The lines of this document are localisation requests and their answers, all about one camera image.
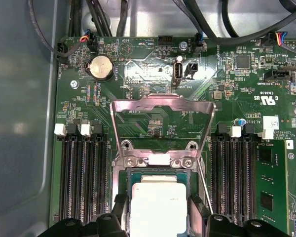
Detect black connector blue wires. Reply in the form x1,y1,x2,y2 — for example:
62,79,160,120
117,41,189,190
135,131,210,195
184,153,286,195
192,33,207,54

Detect black fan connector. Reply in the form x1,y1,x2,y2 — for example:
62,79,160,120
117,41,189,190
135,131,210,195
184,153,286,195
56,41,70,65

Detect CPU socket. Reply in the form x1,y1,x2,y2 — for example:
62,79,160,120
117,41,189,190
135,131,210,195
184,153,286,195
112,138,205,237

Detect green RAM stick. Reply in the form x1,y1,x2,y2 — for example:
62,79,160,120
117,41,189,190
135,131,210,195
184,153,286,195
256,140,288,237

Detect silver square CPU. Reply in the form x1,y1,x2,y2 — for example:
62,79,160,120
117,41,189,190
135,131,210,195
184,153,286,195
128,170,189,237

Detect silver coin battery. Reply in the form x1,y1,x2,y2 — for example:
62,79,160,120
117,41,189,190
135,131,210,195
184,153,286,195
85,55,114,81

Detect white label sticker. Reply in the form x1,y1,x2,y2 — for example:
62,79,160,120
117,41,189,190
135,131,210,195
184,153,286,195
262,116,279,130

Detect thin wire locking lever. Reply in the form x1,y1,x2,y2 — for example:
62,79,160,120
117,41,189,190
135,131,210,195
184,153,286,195
197,157,215,215

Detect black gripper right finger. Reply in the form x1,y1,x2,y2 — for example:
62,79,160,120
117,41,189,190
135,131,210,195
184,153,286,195
188,194,292,237

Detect black pin header connector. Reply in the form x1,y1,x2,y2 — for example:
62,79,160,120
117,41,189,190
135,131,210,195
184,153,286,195
157,36,175,46

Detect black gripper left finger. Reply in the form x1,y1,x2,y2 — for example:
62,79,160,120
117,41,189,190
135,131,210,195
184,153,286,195
40,194,130,237

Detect thick black cable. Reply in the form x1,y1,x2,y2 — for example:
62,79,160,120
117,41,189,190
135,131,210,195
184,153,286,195
221,0,242,38
172,0,296,40

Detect black sideband header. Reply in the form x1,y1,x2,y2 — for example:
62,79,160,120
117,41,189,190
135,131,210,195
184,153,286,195
271,70,292,83

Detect black connector coloured wires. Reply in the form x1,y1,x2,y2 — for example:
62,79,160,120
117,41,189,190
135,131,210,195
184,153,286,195
82,29,98,52
260,31,296,54

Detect green motherboard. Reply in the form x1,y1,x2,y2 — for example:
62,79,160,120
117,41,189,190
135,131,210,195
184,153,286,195
48,36,296,237

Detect square black chip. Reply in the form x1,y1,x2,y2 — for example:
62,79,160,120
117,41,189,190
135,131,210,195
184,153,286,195
235,54,251,70

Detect internal USB port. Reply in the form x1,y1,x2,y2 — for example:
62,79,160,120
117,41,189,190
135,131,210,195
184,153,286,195
172,61,185,86

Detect black two pin header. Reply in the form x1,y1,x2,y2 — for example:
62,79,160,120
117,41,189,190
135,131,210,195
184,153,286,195
185,63,199,79

